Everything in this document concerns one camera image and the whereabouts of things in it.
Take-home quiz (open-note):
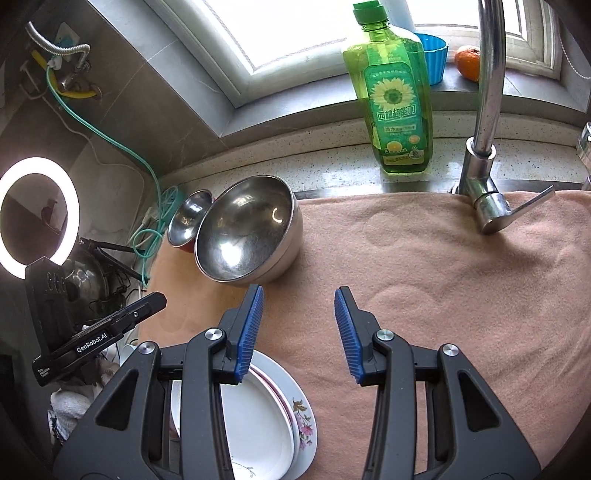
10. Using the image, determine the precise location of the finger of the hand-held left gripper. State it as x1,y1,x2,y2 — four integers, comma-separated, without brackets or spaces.
83,292,168,344

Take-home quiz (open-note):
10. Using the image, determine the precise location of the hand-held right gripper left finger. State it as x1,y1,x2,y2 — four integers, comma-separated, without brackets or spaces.
53,284,266,480

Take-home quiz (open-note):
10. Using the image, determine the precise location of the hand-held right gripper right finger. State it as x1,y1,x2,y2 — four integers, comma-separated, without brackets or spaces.
333,286,541,480

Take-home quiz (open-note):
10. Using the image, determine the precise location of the white leaf print plate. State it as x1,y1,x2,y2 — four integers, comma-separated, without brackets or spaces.
170,351,296,480

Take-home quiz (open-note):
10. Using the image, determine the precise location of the small pink floral plate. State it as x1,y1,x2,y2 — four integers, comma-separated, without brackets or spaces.
256,362,301,469

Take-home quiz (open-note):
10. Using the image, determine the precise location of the large pink floral plate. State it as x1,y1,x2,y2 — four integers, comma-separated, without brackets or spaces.
249,348,318,480

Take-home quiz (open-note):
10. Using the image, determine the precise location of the large steel bowl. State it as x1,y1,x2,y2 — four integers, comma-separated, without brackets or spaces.
194,175,303,288

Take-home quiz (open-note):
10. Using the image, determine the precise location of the steel pot with lid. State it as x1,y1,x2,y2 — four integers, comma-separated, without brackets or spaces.
62,256,112,319

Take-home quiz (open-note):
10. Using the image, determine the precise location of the black tripod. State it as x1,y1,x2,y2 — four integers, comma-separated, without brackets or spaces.
78,237,148,282

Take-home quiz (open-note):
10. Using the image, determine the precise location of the white cloth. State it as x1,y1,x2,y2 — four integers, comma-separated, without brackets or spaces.
50,381,93,446

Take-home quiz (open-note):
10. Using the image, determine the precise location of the pink towel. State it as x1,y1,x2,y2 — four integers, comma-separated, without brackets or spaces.
139,189,591,480

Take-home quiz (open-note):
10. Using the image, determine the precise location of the small steel bowl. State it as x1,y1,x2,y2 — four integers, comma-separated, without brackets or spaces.
167,189,217,254

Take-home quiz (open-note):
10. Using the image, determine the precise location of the green dish soap bottle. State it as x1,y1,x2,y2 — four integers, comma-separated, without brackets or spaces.
342,1,434,176

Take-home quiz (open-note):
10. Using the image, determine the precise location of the chrome faucet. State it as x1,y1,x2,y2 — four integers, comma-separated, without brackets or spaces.
450,0,556,236

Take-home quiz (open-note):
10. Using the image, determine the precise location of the blue cup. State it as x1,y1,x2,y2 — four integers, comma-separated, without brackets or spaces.
413,33,450,87

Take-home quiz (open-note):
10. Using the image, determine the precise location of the orange fruit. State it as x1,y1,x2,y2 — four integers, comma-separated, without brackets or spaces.
454,45,482,83

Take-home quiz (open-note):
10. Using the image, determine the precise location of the white framed window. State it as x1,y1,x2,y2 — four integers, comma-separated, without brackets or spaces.
88,0,568,109

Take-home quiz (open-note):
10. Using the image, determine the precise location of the green cable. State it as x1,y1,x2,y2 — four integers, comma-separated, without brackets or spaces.
44,55,185,284

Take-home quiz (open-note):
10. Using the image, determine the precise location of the white ring light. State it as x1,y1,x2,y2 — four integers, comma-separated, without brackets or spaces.
0,157,80,278

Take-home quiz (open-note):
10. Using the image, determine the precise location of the yellow gas hose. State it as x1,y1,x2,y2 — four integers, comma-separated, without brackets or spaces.
31,48,98,100

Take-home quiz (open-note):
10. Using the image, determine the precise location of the metal flexible hose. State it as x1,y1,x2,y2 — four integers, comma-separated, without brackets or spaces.
25,21,90,70

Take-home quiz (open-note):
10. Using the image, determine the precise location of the white wall socket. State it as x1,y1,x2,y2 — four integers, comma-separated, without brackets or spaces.
55,23,77,49

